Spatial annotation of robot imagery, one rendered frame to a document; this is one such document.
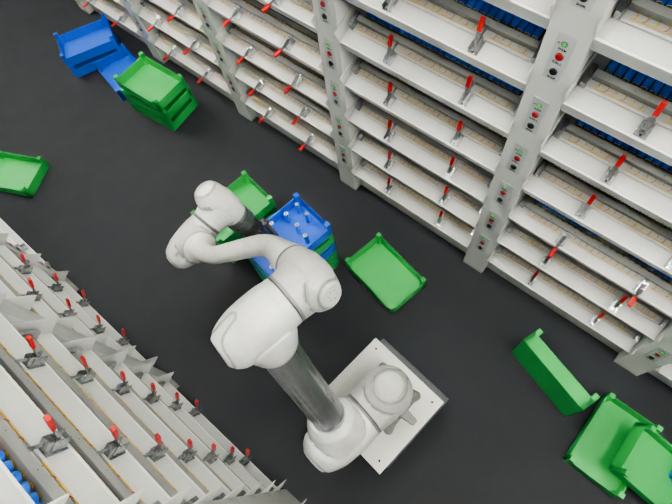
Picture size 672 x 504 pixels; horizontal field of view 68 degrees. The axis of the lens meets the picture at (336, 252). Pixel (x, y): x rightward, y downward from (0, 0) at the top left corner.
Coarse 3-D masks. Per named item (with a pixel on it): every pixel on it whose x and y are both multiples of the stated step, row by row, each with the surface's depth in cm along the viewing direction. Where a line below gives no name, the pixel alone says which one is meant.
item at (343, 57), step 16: (336, 0) 144; (336, 16) 148; (320, 32) 160; (320, 48) 166; (336, 48) 160; (336, 64) 167; (336, 80) 175; (352, 96) 184; (336, 112) 193; (336, 128) 203; (352, 128) 199; (336, 144) 215; (352, 160) 216; (352, 176) 229
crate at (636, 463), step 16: (640, 432) 173; (656, 432) 173; (624, 448) 173; (640, 448) 176; (656, 448) 177; (624, 464) 169; (640, 464) 175; (656, 464) 176; (624, 480) 170; (640, 480) 174; (656, 480) 175; (640, 496) 172; (656, 496) 174
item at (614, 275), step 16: (528, 224) 166; (544, 240) 167; (576, 240) 161; (576, 256) 161; (592, 256) 159; (624, 256) 156; (608, 272) 157; (624, 288) 156; (656, 288) 153; (656, 304) 152
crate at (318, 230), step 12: (288, 204) 197; (300, 204) 200; (276, 216) 197; (300, 216) 199; (312, 216) 199; (264, 228) 196; (288, 228) 198; (312, 228) 196; (324, 228) 192; (288, 240) 195; (300, 240) 195; (312, 240) 194; (264, 264) 192
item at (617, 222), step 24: (552, 168) 147; (528, 192) 152; (552, 192) 148; (576, 192) 146; (600, 192) 142; (576, 216) 146; (600, 216) 144; (624, 216) 142; (648, 216) 138; (624, 240) 141; (648, 240) 139; (648, 264) 142
